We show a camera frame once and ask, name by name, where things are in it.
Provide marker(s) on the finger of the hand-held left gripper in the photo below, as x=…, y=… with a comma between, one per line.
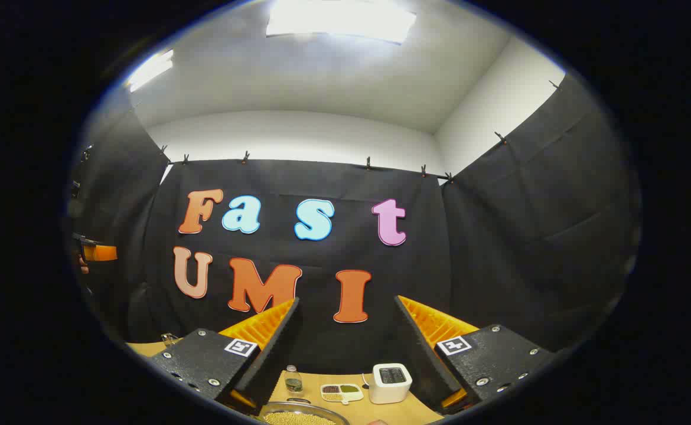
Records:
x=100, y=252

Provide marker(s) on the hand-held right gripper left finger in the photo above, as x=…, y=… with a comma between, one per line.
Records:
x=274, y=354

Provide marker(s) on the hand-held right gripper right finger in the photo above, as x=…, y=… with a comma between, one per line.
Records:
x=416, y=348

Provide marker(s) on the pile of yellow soybeans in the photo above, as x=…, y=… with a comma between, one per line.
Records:
x=298, y=419

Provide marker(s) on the clear plastic water bottle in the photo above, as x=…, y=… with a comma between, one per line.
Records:
x=293, y=383

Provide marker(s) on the white toaster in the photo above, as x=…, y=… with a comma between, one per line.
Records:
x=390, y=389

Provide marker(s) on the white divided dish of beans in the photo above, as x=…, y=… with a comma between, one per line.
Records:
x=342, y=394

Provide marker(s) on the small ceiling light panel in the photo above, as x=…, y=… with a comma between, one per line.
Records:
x=150, y=69

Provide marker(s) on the row of backdrop clips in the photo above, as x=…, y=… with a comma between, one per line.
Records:
x=368, y=163

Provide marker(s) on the large ceiling light panel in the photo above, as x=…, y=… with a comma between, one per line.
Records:
x=339, y=20

